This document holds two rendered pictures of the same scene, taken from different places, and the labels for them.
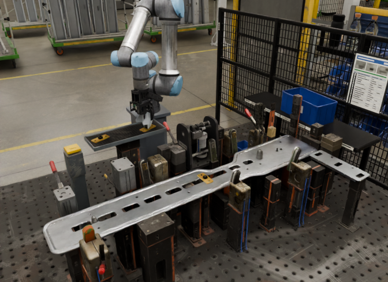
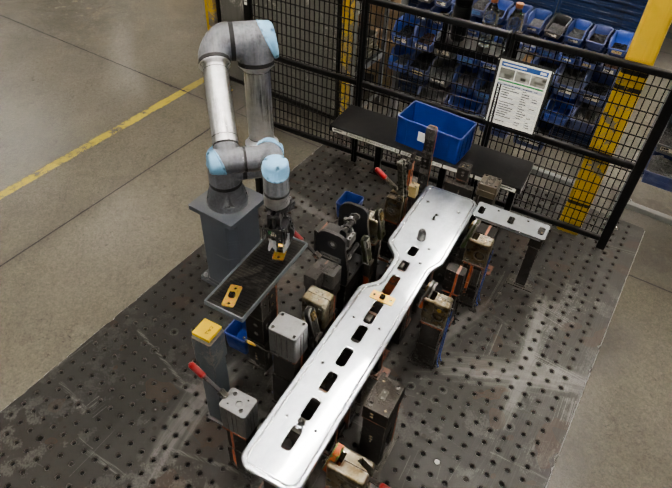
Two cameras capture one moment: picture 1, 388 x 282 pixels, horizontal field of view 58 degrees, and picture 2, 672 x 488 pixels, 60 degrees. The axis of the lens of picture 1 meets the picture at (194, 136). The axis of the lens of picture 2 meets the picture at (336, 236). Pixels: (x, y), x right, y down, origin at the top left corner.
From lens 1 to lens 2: 0.99 m
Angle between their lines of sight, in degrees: 29
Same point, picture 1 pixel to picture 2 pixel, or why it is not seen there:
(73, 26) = not seen: outside the picture
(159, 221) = (387, 391)
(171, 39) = (266, 94)
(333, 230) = (511, 296)
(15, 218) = (99, 444)
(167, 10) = (258, 53)
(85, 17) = not seen: outside the picture
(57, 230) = (266, 458)
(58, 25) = not seen: outside the picture
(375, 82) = (527, 96)
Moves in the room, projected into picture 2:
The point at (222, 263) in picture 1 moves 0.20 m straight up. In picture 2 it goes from (425, 391) to (434, 358)
